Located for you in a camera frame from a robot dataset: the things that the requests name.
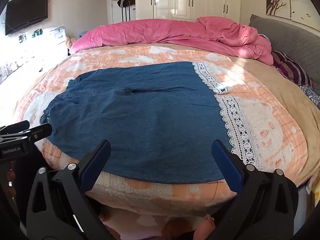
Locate blue patterned pillow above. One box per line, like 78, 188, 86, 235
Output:
299, 85, 320, 111

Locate blue denim pants lace trim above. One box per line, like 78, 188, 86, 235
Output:
39, 61, 258, 184

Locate purple striped pillow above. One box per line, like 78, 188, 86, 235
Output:
271, 51, 313, 88

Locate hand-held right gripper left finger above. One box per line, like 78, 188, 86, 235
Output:
26, 139, 115, 240

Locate orange printed blanket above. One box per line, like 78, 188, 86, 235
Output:
15, 44, 308, 215

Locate hanging bags on rack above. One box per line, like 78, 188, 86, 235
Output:
113, 0, 137, 22

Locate white desk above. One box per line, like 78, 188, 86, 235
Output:
0, 44, 68, 97

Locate white drawer cabinet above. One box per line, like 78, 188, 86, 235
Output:
47, 26, 67, 47

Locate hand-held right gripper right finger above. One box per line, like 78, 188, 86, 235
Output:
207, 139, 299, 240

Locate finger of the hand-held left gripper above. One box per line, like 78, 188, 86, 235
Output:
24, 123, 52, 142
0, 120, 30, 135

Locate pink duvet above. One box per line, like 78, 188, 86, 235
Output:
69, 16, 274, 66

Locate white wardrobe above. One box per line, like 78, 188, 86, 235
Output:
107, 0, 242, 26

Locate black wall television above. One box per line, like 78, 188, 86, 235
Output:
5, 0, 48, 36

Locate grey quilted headboard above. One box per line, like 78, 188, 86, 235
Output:
249, 14, 320, 95

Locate flower wall painting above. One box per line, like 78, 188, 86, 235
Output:
265, 0, 320, 33

